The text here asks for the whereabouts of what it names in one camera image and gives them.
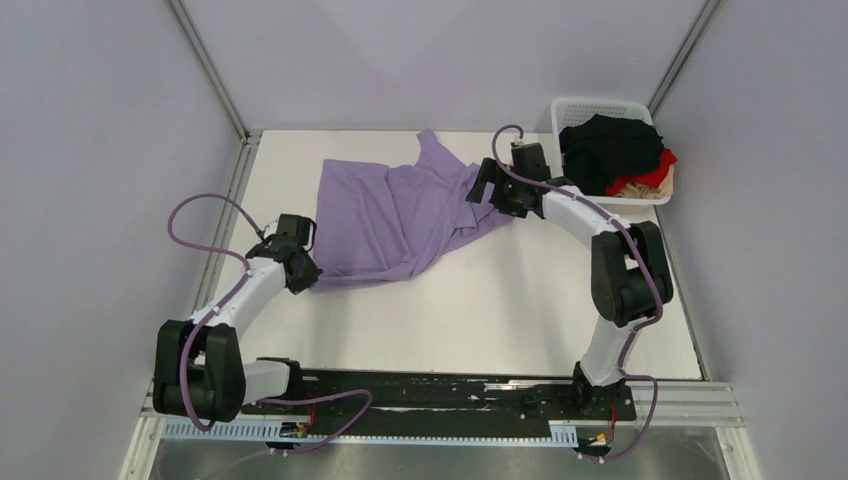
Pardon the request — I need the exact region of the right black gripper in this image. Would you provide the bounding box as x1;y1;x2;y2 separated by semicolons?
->
467;158;527;219

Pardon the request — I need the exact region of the purple t shirt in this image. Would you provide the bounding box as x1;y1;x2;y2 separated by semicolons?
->
313;130;511;292

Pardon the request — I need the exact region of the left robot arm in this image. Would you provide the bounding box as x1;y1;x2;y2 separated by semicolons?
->
152;214;322;431

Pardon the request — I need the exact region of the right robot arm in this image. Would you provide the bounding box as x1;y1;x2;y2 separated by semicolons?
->
466;143;674;418

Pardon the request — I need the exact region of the white plastic laundry basket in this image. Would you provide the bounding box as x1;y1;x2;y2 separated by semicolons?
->
550;96;672;215

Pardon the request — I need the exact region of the black t shirt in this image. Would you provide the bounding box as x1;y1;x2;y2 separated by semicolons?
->
558;114;665;196

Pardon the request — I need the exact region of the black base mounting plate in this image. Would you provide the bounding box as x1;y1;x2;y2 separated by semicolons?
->
241;369;637;436

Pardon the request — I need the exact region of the red t shirt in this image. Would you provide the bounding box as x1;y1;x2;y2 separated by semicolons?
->
605;148;678;197

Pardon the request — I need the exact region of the beige t shirt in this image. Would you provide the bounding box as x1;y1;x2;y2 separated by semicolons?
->
615;165;675;200

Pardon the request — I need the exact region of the white slotted cable duct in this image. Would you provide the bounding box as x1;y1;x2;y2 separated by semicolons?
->
160;419;579;448

